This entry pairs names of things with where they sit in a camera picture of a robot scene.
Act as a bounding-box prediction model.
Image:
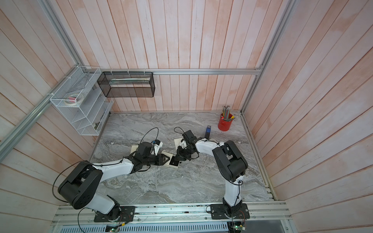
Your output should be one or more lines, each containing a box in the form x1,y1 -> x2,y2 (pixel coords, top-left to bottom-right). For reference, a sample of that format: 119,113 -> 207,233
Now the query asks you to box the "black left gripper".
143,153 -> 171,166

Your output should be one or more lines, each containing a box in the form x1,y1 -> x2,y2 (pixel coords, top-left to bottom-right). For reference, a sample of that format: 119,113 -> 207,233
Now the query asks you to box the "cream drawer jewelry box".
161,151 -> 180,169

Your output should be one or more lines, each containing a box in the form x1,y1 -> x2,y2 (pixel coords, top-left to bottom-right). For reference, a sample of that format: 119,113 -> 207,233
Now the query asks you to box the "cream small gift box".
174,138 -> 184,149

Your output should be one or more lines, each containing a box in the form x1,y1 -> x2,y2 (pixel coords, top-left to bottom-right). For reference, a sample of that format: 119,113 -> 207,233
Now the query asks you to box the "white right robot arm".
175,130 -> 248,213

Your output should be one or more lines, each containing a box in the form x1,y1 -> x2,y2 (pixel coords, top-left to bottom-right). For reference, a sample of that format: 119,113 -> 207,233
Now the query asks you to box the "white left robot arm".
58,141 -> 171,219

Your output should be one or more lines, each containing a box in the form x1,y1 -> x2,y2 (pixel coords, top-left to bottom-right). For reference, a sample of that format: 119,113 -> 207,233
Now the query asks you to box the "cream large gift box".
130,145 -> 138,153

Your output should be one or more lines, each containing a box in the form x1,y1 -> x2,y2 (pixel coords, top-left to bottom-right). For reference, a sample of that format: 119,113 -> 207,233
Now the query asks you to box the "red pencil cup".
218,114 -> 235,132

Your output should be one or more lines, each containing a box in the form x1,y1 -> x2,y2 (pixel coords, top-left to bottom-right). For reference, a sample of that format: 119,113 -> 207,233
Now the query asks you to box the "coloured pencils bundle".
222,105 -> 235,122

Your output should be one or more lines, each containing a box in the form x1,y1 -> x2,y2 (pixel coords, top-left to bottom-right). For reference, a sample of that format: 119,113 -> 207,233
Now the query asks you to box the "tape roll on shelf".
63,93 -> 84,106

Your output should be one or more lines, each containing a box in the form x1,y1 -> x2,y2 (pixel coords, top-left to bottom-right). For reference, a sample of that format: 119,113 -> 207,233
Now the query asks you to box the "black wire mesh basket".
97,71 -> 155,98

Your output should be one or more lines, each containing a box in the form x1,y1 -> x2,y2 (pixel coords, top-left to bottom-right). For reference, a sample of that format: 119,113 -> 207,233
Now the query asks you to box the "white wire mesh shelf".
50,66 -> 114,136

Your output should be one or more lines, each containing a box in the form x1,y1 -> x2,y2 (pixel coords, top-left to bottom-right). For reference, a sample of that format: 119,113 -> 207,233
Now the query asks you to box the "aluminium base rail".
51,201 -> 292,226

